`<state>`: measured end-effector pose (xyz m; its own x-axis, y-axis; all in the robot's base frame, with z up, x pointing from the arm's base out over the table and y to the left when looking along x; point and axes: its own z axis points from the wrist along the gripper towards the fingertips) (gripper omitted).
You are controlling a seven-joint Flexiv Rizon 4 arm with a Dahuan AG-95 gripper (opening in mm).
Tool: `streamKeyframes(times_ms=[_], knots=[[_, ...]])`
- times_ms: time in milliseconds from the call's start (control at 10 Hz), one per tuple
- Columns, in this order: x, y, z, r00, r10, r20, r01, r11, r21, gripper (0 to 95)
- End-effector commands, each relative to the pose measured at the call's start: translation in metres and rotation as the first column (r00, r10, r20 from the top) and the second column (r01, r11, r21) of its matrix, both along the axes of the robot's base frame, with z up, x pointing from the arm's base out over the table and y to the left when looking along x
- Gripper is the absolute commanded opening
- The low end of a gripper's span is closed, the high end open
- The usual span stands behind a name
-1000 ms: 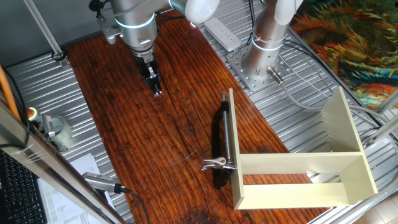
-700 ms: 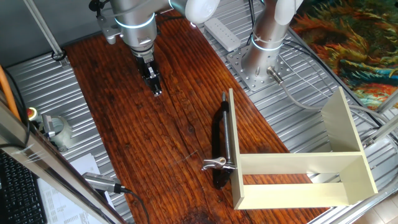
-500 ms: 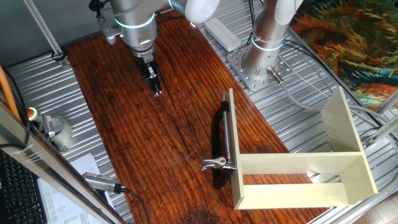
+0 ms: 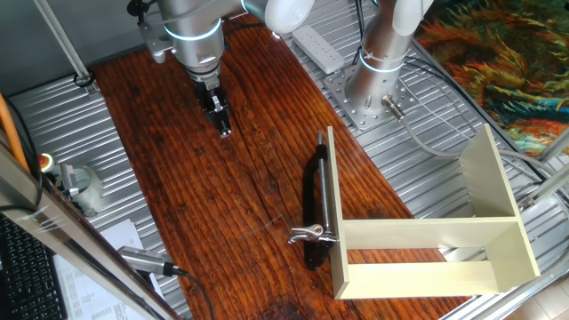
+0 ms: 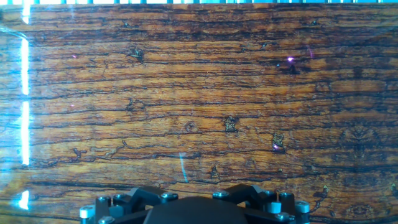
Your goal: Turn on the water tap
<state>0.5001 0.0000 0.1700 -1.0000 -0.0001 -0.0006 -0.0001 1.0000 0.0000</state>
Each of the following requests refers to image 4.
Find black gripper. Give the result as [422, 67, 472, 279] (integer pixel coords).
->
[194, 73, 233, 139]

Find brown wooden board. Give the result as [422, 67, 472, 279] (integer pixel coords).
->
[91, 12, 472, 320]

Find black screw clamp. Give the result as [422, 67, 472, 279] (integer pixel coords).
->
[301, 131, 340, 272]

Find white power strip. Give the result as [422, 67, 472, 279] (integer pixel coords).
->
[291, 25, 346, 75]

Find red emergency stop button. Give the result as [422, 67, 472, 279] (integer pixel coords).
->
[37, 153, 57, 175]

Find orange tube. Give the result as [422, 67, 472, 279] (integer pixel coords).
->
[0, 92, 30, 174]

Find printed paper sheets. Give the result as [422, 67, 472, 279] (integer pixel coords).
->
[52, 218, 166, 320]

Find black keyboard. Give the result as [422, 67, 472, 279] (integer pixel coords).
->
[0, 212, 68, 320]

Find colourful patterned cloth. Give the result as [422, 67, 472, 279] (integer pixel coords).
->
[415, 0, 569, 156]

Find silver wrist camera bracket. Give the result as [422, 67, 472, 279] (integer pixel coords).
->
[137, 20, 177, 64]

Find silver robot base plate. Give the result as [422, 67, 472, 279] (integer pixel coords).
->
[323, 65, 421, 132]

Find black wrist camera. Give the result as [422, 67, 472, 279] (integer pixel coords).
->
[126, 0, 157, 24]

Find silver ribbed camera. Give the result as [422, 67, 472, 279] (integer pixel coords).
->
[116, 245, 175, 277]

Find small grey metal bracket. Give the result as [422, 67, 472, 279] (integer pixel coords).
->
[59, 163, 82, 197]

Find black camera cable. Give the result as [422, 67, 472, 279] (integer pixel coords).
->
[171, 265, 215, 320]

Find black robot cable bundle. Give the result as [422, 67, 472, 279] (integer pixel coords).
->
[353, 0, 371, 68]

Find aluminium frame post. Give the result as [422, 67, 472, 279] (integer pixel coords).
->
[33, 0, 101, 97]

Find aluminium frame beam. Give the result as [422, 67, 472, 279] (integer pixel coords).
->
[0, 141, 181, 320]

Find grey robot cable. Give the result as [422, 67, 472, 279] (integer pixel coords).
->
[381, 94, 569, 196]

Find cream wooden frame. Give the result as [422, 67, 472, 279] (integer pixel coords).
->
[326, 123, 541, 301]

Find aluminium frame strut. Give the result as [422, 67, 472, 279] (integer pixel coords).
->
[535, 127, 569, 164]
[517, 163, 569, 212]

